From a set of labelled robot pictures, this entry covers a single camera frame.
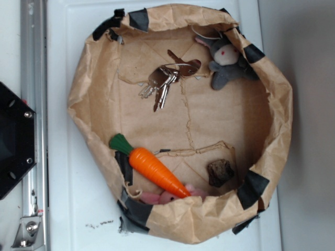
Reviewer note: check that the silver key bunch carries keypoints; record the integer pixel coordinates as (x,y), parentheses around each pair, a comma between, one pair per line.
(164,76)

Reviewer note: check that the brown paper bag bin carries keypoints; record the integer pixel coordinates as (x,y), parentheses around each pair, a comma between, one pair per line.
(248,123)

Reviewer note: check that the orange plastic toy carrot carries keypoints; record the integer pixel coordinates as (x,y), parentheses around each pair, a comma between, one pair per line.
(149,166)

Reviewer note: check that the brown rock piece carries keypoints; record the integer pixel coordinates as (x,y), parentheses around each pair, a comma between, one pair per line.
(220,172)

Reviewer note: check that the pink plush toy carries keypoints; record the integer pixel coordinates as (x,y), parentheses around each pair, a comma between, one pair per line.
(166,197)

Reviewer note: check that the grey plush bunny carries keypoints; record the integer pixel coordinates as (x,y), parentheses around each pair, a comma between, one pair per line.
(228,63)

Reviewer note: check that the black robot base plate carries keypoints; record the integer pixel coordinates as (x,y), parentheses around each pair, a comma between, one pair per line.
(17,140)

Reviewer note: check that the aluminium frame rail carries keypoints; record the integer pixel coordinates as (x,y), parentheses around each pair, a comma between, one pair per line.
(34,91)

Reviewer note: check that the metal corner bracket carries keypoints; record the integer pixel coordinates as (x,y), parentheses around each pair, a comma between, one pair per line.
(29,235)

